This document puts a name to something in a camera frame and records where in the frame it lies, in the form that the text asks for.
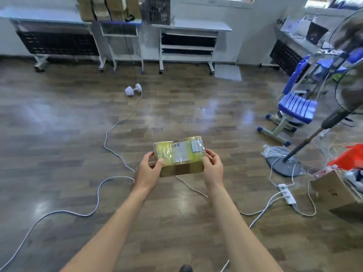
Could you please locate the person's right forearm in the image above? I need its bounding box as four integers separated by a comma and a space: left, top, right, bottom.
206, 182, 283, 272

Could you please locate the open cardboard box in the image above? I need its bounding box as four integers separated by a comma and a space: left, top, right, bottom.
310, 168, 363, 211

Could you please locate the grey desk with items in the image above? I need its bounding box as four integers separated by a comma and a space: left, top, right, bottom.
259, 7, 351, 77

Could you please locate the black cable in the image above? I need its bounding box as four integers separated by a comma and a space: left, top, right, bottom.
125, 35, 137, 84

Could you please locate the standing pedestal fan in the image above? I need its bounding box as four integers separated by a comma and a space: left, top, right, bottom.
266, 10, 363, 178

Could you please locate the blue slatted chair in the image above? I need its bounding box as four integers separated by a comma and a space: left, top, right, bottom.
257, 55, 319, 147

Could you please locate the person's left forearm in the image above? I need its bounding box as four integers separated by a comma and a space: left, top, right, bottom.
61, 186, 149, 272

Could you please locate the clear plastic bag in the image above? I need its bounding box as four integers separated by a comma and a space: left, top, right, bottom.
261, 144, 290, 159

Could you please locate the blue plastic chair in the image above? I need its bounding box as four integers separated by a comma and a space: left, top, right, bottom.
315, 48, 363, 82

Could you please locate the stack of brown cardboard boxes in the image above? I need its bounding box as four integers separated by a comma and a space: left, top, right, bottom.
75, 0, 142, 22

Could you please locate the grey folding table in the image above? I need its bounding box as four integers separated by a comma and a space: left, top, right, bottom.
0, 7, 107, 72
152, 19, 233, 75
94, 19, 146, 75

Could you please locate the person's left hand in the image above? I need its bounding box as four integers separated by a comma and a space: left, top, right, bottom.
133, 151, 164, 193

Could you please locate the small white device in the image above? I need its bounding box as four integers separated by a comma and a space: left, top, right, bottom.
125, 83, 142, 97

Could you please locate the red plastic bag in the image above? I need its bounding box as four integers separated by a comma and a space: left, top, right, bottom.
327, 143, 363, 171

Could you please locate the person's right hand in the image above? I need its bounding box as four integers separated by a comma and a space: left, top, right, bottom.
201, 149, 224, 189

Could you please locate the black plastic crate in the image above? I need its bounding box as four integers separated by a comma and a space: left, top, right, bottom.
142, 0, 171, 26

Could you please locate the white power strip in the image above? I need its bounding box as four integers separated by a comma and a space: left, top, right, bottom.
278, 184, 297, 205

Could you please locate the long white power cable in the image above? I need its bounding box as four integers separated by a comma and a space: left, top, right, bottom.
0, 90, 209, 271

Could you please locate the taped cardboard parcel box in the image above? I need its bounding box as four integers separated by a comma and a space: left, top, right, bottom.
154, 136, 205, 178

